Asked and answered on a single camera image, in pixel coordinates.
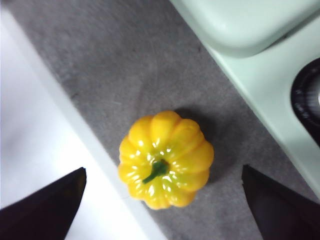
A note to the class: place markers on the silver control knob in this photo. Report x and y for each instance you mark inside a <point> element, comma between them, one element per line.
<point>307,100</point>

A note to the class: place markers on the mint green breakfast maker base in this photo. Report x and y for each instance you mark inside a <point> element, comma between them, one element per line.
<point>262,87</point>

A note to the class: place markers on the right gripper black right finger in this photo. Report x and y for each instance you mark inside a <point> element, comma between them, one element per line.
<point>282,212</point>

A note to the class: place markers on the yellow toy pumpkin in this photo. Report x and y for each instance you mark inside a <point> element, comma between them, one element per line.
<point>165,160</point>

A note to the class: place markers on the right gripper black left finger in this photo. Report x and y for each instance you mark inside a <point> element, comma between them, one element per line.
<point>42,212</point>

